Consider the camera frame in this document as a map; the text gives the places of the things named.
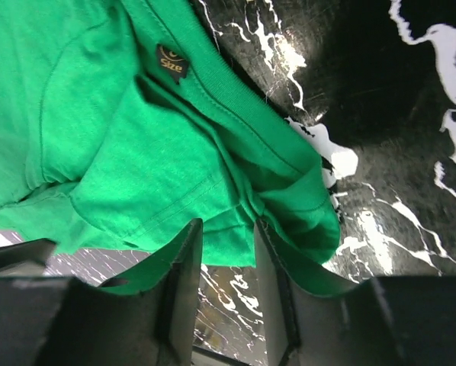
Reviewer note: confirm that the black marbled table mat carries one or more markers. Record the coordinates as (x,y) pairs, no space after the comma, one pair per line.
(385,105)

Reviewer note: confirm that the green t shirt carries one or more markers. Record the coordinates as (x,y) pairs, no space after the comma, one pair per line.
(120,122)

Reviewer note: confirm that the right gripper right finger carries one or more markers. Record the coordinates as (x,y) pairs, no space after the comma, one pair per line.
(315,317)

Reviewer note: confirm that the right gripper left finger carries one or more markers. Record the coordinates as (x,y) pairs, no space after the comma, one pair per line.
(142,316)

